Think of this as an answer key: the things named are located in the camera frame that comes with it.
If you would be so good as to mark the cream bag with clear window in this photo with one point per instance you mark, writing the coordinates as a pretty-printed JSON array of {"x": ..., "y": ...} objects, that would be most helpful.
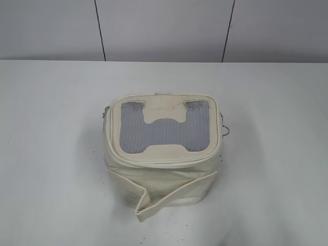
[{"x": 162, "y": 150}]

